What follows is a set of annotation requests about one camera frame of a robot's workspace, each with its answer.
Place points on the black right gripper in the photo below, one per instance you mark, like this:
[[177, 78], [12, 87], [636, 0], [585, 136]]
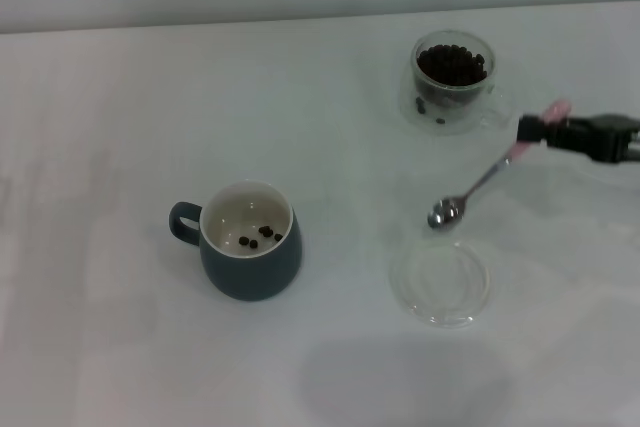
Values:
[[617, 139]]

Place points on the dark blue ceramic mug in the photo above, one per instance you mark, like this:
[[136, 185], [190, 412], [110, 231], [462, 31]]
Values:
[[250, 277]]

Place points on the coffee bean heap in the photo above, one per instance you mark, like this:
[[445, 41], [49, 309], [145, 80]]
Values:
[[450, 67]]

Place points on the clear glass saucer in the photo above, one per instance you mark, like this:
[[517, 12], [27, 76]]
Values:
[[440, 309]]

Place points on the double-wall glass cup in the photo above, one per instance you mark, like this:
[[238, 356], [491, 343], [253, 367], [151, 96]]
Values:
[[407, 97]]

